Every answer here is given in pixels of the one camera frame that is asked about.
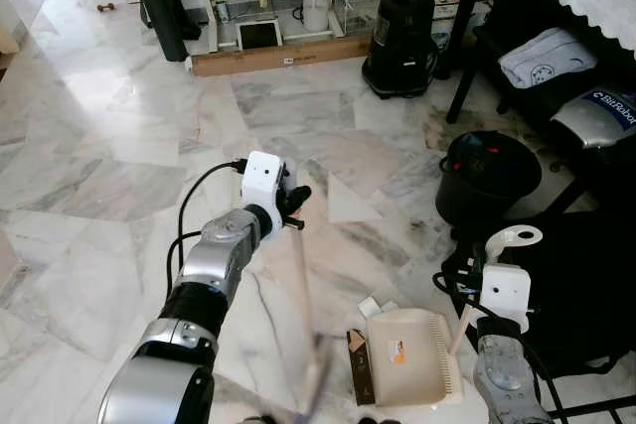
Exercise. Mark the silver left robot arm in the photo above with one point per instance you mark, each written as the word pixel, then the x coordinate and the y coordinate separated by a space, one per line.
pixel 214 265

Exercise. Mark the long brown cardboard box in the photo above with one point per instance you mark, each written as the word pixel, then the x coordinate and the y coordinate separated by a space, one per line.
pixel 278 55

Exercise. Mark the black round bucket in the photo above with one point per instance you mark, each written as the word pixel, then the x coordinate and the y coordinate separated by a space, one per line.
pixel 487 176

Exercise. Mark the silver case with blue label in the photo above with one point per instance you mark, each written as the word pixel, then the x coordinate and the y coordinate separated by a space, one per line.
pixel 596 118

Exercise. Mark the small brown carton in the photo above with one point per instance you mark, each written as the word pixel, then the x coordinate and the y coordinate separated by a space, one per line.
pixel 360 369

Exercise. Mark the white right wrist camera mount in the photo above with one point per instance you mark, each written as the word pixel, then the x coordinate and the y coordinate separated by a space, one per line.
pixel 507 290

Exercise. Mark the white framed tablet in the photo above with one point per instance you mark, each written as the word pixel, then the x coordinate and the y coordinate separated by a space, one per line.
pixel 259 35

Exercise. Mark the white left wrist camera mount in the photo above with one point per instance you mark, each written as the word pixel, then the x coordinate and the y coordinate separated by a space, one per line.
pixel 262 181

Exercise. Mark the white paper scrap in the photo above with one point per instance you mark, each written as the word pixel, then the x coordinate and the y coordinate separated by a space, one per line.
pixel 370 306

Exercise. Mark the small dark floor item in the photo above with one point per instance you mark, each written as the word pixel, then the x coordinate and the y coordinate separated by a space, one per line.
pixel 106 7

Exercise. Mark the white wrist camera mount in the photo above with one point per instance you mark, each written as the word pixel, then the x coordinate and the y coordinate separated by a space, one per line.
pixel 507 290
pixel 262 181

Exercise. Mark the black table leg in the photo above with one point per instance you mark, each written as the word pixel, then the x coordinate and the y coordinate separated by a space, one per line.
pixel 467 57

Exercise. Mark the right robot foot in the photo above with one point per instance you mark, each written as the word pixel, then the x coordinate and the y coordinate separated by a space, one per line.
pixel 371 420

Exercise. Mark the black vacuum cleaner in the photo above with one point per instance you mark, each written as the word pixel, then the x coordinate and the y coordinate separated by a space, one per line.
pixel 399 47

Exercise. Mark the white plastic jug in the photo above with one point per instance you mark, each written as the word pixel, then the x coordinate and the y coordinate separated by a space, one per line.
pixel 315 9

